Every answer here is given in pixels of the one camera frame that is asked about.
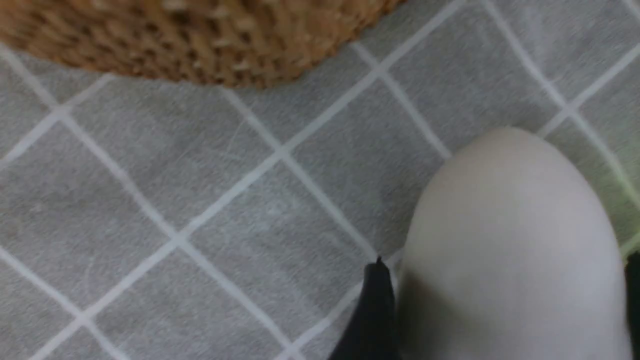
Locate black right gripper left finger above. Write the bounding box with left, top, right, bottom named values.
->
left=329, top=257, right=401, bottom=360

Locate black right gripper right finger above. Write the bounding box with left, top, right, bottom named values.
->
left=624, top=251, right=640, bottom=360

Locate white toy radish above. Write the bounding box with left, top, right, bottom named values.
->
left=397, top=127, right=633, bottom=360

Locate woven wicker basket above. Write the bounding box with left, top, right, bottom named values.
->
left=0, top=0, right=399, bottom=89

